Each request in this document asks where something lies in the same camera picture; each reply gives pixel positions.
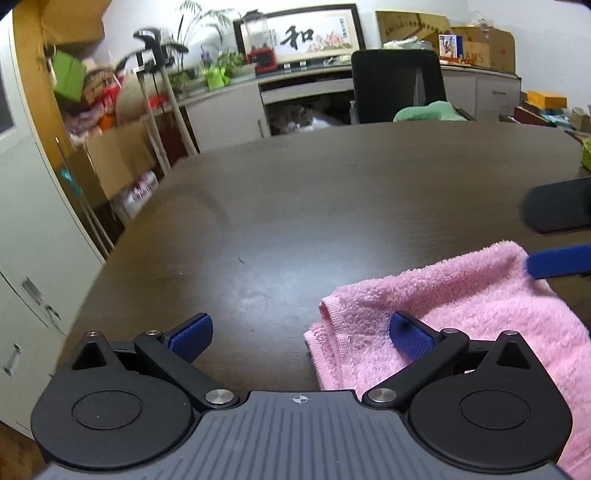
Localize pink terry towel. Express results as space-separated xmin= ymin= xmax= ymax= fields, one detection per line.
xmin=304 ymin=241 xmax=590 ymax=479

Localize green tissue box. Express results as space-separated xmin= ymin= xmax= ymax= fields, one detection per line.
xmin=581 ymin=138 xmax=591 ymax=172

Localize white printed rice sack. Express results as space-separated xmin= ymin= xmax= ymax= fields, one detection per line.
xmin=111 ymin=171 xmax=159 ymax=226

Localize green plush cushion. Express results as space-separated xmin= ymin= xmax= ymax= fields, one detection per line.
xmin=393 ymin=101 xmax=466 ymax=122

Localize white metal filing cabinet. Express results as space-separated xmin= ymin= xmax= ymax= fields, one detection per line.
xmin=0 ymin=15 xmax=103 ymax=436

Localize stacked cardboard boxes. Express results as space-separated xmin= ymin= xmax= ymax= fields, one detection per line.
xmin=376 ymin=10 xmax=516 ymax=74

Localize large brown cardboard box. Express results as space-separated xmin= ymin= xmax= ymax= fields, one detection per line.
xmin=67 ymin=121 xmax=156 ymax=208

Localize black office chair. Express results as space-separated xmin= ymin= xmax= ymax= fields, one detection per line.
xmin=352 ymin=49 xmax=474 ymax=124

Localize grey sideboard cabinet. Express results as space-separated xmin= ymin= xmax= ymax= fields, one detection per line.
xmin=178 ymin=64 xmax=522 ymax=153

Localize potted green plants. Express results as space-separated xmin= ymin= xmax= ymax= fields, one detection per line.
xmin=164 ymin=1 xmax=233 ymax=94

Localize golf clubs bundle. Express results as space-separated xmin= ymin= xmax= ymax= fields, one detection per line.
xmin=115 ymin=27 xmax=197 ymax=176

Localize red blender base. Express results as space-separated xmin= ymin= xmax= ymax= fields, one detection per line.
xmin=246 ymin=44 xmax=279 ymax=75

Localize green cardboard box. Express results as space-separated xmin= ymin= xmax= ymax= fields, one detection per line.
xmin=52 ymin=50 xmax=86 ymax=102

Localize framed calligraphy picture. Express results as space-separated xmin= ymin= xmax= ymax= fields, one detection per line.
xmin=233 ymin=4 xmax=366 ymax=69

